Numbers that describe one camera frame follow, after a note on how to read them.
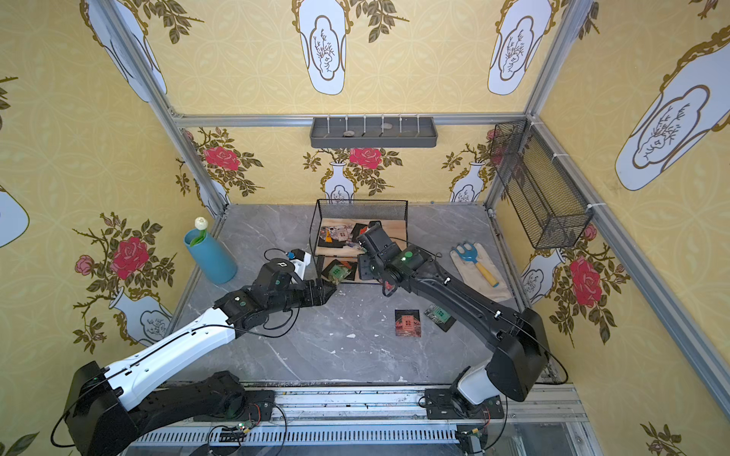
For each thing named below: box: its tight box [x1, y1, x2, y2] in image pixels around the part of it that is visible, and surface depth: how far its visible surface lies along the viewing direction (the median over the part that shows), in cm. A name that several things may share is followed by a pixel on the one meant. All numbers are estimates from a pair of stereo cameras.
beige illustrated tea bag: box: [319, 224, 355, 242], surface depth 92 cm
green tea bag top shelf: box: [423, 304, 458, 333], surface depth 92 cm
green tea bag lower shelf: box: [320, 258, 353, 285], surface depth 100 cm
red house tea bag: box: [394, 308, 423, 338], surface depth 90 cm
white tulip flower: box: [190, 216, 209, 247], surface depth 79 cm
